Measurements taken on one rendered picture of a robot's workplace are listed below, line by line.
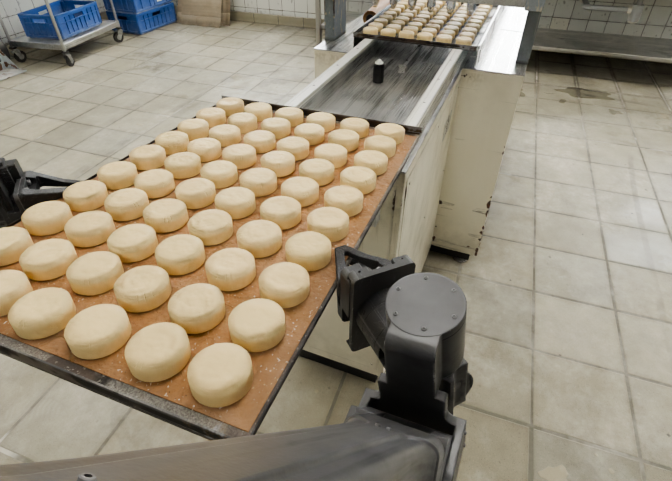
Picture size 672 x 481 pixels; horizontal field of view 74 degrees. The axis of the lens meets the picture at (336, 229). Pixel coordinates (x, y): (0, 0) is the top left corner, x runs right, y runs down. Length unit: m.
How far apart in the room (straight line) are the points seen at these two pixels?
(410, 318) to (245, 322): 0.16
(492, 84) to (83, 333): 1.39
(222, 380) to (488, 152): 1.43
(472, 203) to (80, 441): 1.53
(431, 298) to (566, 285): 1.77
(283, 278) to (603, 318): 1.68
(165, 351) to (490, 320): 1.54
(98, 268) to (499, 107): 1.35
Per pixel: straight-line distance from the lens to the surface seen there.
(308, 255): 0.47
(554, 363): 1.78
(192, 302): 0.43
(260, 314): 0.41
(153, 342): 0.41
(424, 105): 1.11
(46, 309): 0.48
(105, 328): 0.44
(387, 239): 1.07
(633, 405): 1.80
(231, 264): 0.47
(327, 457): 0.17
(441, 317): 0.32
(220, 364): 0.38
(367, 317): 0.42
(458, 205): 1.80
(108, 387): 0.40
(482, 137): 1.65
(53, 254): 0.54
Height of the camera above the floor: 1.33
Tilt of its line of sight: 39 degrees down
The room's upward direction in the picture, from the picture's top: straight up
